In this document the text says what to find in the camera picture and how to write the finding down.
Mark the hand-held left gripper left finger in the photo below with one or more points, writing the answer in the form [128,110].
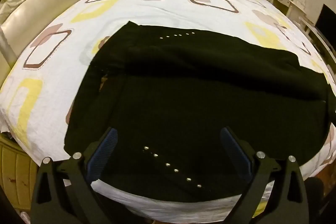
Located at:
[104,154]

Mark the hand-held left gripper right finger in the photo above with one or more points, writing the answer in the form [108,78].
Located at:
[236,154]

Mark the black pants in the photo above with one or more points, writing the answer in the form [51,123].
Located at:
[189,98]

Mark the white television stand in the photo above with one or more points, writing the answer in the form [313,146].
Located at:
[319,39]

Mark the patterned white bed sheet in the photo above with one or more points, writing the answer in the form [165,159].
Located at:
[168,8]

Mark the white dressing table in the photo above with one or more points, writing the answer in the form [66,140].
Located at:
[284,2]

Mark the black flat television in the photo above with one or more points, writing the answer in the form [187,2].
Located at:
[326,20]

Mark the yellow wooden bed frame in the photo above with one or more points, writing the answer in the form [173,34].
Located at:
[18,174]

